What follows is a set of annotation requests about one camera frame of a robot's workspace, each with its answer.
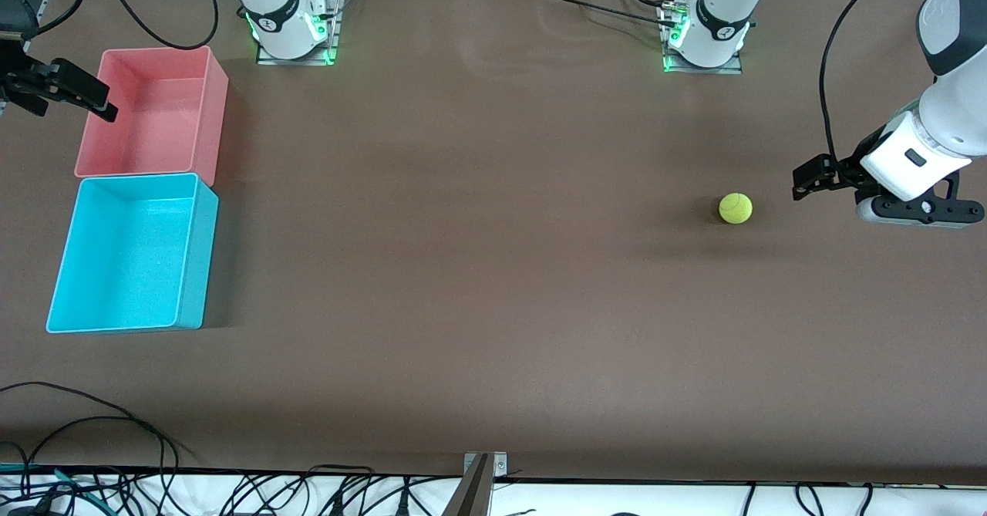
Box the black cable across table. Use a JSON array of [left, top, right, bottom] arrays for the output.
[[536, 0, 687, 29]]

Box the blue plastic bin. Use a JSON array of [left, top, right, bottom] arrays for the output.
[[45, 173, 220, 335]]

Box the teal cable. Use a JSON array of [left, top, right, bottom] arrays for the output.
[[0, 462, 105, 501]]

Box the grey metal bracket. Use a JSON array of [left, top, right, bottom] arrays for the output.
[[463, 451, 508, 477]]

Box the dark metal bar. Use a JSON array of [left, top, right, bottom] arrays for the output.
[[441, 454, 494, 516]]

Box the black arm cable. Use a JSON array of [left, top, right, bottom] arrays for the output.
[[31, 0, 221, 50], [819, 0, 915, 164]]

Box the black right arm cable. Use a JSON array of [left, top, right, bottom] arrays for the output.
[[31, 0, 221, 50]]

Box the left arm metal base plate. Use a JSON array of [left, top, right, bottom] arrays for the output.
[[662, 0, 745, 76]]

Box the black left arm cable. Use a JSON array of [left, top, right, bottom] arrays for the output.
[[819, 0, 915, 164]]

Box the yellow tennis ball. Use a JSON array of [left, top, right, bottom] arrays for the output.
[[719, 192, 753, 225]]

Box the black looping cable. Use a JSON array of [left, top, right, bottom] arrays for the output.
[[0, 381, 203, 516]]

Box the pink plastic bin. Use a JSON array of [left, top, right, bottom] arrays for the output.
[[74, 46, 230, 187]]

